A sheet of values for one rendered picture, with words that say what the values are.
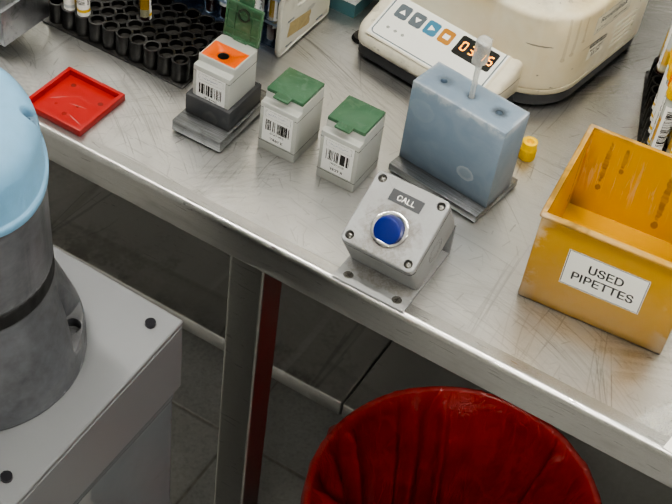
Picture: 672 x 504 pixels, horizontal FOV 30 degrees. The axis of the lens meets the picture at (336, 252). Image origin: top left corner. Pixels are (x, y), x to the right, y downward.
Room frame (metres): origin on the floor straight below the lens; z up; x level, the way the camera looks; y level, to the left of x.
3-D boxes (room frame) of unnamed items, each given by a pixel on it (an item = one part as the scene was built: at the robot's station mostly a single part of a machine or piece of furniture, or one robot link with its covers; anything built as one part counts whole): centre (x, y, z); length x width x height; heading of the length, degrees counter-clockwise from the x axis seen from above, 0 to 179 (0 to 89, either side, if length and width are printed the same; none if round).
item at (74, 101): (0.90, 0.27, 0.88); 0.07 x 0.07 x 0.01; 65
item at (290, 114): (0.90, 0.06, 0.91); 0.05 x 0.04 x 0.07; 155
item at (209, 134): (0.92, 0.13, 0.89); 0.09 x 0.05 x 0.04; 156
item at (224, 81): (0.92, 0.13, 0.92); 0.05 x 0.04 x 0.06; 156
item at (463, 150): (0.88, -0.10, 0.92); 0.10 x 0.07 x 0.10; 57
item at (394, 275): (0.77, -0.06, 0.92); 0.13 x 0.07 x 0.08; 155
